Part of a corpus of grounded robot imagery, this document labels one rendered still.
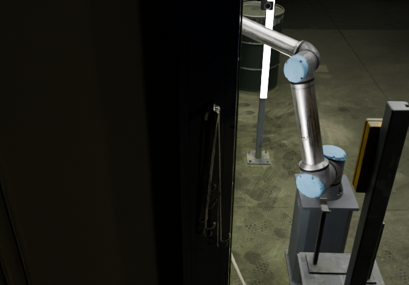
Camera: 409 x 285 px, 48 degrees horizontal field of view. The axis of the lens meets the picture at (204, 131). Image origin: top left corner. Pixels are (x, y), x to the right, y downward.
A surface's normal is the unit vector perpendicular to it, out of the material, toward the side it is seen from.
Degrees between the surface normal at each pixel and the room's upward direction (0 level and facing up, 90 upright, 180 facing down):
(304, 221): 90
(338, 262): 0
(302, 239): 90
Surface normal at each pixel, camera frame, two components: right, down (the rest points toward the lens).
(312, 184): -0.58, 0.48
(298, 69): -0.63, 0.28
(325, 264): 0.00, -0.86
